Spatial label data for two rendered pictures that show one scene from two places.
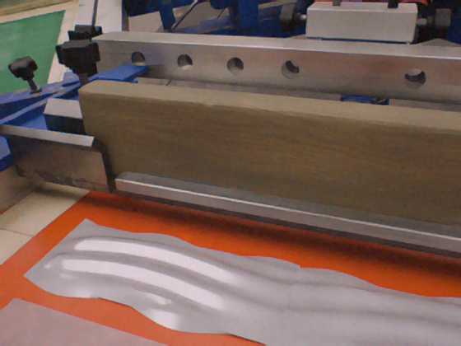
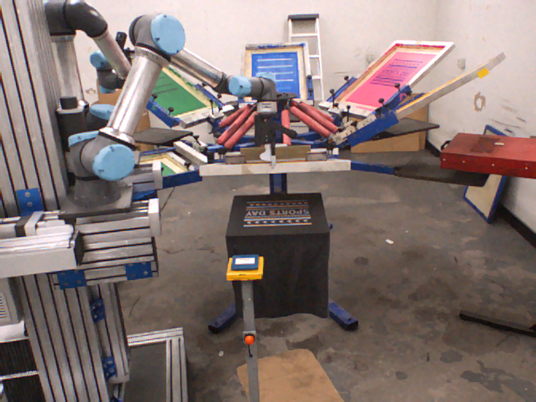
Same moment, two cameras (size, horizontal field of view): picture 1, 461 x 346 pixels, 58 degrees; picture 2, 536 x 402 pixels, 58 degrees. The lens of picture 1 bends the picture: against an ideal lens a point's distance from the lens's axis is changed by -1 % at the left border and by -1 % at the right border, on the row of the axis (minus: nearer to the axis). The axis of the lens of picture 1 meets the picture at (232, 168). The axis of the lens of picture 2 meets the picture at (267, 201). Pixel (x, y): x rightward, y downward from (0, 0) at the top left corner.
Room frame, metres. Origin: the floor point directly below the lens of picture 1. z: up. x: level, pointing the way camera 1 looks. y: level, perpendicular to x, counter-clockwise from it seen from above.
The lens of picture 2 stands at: (-1.96, 0.95, 1.83)
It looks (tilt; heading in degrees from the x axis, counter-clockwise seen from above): 21 degrees down; 336
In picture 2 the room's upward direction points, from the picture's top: 3 degrees counter-clockwise
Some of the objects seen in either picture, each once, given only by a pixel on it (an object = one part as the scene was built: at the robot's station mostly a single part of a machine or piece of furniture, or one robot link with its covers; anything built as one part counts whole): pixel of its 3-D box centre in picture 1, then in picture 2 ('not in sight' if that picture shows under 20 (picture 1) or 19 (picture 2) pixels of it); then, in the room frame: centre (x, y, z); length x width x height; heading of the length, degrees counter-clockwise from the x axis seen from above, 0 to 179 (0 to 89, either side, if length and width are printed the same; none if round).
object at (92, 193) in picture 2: not in sight; (95, 184); (-0.31, 0.85, 1.31); 0.15 x 0.15 x 0.10
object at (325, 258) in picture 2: not in sight; (279, 277); (-0.27, 0.17, 0.74); 0.45 x 0.03 x 0.43; 64
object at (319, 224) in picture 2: not in sight; (277, 212); (-0.06, 0.07, 0.95); 0.48 x 0.44 x 0.01; 154
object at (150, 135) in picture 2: not in sight; (199, 145); (1.50, -0.03, 0.91); 1.34 x 0.40 x 0.08; 34
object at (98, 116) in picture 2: not in sight; (104, 121); (0.18, 0.74, 1.42); 0.13 x 0.12 x 0.14; 52
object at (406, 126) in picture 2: not in sight; (355, 139); (1.00, -1.08, 0.91); 1.34 x 0.40 x 0.08; 94
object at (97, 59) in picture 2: not in sight; (102, 59); (0.46, 0.68, 1.65); 0.11 x 0.08 x 0.09; 142
